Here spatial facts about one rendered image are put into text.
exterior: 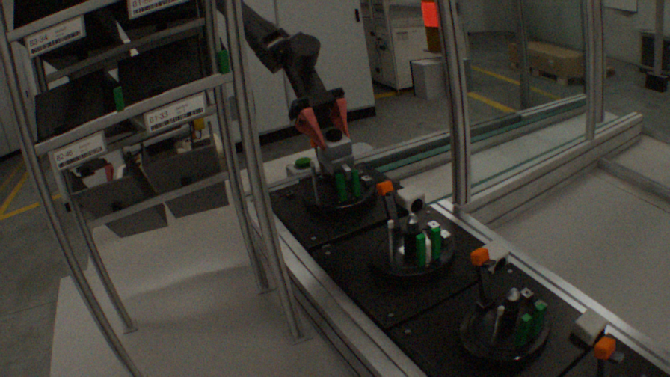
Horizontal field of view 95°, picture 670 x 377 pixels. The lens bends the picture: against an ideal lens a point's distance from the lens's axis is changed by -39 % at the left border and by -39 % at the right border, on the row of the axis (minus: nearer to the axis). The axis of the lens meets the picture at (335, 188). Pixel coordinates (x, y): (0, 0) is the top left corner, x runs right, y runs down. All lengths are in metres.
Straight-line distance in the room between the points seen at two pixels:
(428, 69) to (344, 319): 0.44
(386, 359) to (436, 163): 0.68
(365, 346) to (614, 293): 0.52
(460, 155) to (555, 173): 0.39
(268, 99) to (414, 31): 1.94
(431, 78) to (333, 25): 3.29
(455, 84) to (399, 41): 4.21
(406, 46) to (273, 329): 4.46
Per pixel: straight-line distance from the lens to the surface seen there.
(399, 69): 5.05
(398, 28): 5.00
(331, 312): 0.68
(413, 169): 1.13
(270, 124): 4.05
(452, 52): 0.80
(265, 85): 3.95
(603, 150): 1.42
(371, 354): 0.60
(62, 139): 0.58
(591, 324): 0.62
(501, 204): 1.00
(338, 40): 4.11
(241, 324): 0.84
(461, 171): 0.87
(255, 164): 0.62
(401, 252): 0.73
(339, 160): 0.87
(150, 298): 0.98
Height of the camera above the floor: 1.41
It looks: 26 degrees down
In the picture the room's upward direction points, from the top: 8 degrees counter-clockwise
